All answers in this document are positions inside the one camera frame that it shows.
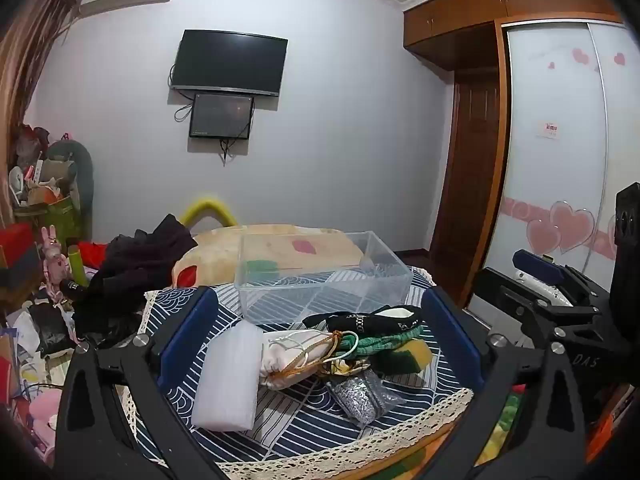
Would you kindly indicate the colourful bed blanket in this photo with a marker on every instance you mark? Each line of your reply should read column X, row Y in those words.
column 502, row 420

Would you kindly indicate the black patterned sock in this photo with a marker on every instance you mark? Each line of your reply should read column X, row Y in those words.
column 360, row 321

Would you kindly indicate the red box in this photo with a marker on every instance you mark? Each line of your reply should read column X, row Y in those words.
column 17, row 250

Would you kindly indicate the green paper bag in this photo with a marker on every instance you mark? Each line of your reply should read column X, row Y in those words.
column 60, row 215

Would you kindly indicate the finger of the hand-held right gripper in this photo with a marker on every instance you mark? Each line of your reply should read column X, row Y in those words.
column 505, row 295
column 537, row 264

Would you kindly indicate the black plastic bag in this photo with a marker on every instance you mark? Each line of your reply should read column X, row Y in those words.
column 50, row 327

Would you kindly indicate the brown wooden overhead cabinets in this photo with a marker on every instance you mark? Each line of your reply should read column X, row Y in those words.
column 475, row 15

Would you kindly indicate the clear plastic storage box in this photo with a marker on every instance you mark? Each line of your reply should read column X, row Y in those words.
column 325, row 287

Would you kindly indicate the black wall television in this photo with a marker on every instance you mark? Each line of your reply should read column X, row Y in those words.
column 227, row 62

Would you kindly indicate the beige printed blanket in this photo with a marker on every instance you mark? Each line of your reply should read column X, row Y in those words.
column 220, row 247

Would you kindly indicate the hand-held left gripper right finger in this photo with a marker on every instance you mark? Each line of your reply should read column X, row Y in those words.
column 452, row 332

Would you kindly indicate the silver glitter pouch in plastic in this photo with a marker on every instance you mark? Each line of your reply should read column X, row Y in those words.
column 357, row 400

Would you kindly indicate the yellow foam tube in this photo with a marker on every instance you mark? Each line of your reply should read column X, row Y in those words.
column 207, row 206

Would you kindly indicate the dark brown wooden door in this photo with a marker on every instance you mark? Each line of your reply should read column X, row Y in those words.
column 467, row 175

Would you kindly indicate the pink rabbit plush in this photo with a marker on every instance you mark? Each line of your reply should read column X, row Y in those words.
column 52, row 260

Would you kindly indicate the green striped cloth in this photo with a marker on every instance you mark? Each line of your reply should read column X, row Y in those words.
column 387, row 344

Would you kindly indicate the yellow green sponge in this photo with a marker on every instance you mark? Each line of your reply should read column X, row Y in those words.
column 416, row 355

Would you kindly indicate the yellow floral fabric scrunchie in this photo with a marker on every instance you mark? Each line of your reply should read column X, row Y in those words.
column 345, row 366

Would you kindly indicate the brown curtain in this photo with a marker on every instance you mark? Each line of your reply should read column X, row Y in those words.
column 30, row 55

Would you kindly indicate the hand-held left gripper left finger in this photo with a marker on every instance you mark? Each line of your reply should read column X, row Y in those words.
column 189, row 332

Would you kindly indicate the white heart-printed sliding wardrobe doors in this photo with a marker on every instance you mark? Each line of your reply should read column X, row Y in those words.
column 555, row 185

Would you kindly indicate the red white paper notice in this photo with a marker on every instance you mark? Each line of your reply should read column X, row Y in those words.
column 549, row 130

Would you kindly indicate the white foam block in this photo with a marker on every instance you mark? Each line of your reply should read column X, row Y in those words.
column 225, row 380

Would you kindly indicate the small black wall monitor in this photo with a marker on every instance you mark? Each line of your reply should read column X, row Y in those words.
column 220, row 115

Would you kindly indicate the pile of black clothes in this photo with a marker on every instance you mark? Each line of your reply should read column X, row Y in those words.
column 135, row 265

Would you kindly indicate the yellow-green roll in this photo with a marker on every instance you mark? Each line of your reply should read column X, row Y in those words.
column 77, row 265

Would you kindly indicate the pink plush toy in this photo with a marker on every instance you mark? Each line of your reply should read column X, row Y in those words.
column 44, row 410

